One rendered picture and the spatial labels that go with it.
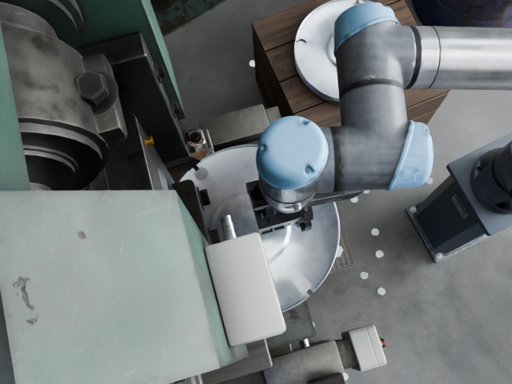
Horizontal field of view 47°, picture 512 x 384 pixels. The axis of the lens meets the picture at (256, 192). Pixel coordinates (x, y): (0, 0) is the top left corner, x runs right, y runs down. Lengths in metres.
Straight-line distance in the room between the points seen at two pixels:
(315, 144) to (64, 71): 0.30
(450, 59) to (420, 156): 0.13
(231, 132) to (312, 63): 0.43
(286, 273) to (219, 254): 0.56
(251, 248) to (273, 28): 1.24
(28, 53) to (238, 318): 0.21
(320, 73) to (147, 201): 1.24
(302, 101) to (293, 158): 0.90
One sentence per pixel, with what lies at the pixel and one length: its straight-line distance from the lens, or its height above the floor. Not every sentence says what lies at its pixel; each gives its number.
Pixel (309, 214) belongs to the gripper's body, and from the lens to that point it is 0.83.
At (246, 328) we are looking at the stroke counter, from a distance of 0.40.
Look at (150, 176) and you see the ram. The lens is 0.60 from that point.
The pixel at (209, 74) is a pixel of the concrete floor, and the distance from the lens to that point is 1.94.
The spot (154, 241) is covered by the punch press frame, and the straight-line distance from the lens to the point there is 0.30.
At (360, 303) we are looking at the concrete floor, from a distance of 1.75.
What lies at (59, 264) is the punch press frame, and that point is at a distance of 0.27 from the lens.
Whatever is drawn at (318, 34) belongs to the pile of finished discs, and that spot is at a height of 0.38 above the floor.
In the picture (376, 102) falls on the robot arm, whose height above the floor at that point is 1.13.
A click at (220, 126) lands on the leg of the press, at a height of 0.64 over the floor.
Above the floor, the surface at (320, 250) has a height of 0.78.
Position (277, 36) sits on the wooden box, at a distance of 1.59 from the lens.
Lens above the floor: 1.73
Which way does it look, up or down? 75 degrees down
